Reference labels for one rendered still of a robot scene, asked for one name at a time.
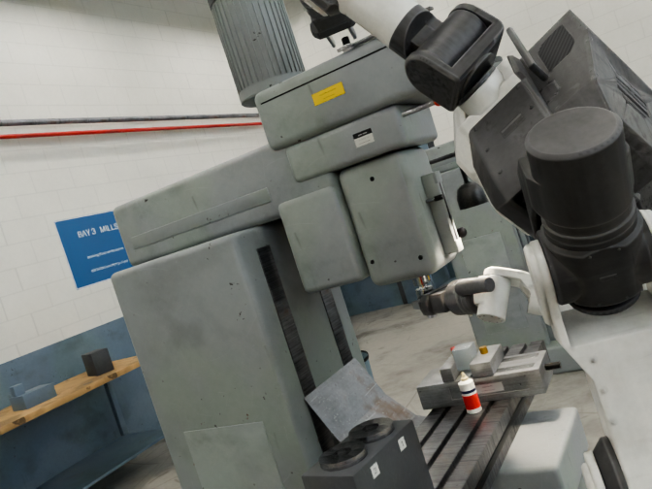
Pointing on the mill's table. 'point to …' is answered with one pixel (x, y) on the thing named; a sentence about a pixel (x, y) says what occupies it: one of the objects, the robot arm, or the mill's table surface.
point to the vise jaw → (487, 363)
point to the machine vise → (522, 380)
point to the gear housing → (361, 141)
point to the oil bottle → (470, 395)
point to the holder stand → (373, 459)
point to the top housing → (335, 94)
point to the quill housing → (394, 215)
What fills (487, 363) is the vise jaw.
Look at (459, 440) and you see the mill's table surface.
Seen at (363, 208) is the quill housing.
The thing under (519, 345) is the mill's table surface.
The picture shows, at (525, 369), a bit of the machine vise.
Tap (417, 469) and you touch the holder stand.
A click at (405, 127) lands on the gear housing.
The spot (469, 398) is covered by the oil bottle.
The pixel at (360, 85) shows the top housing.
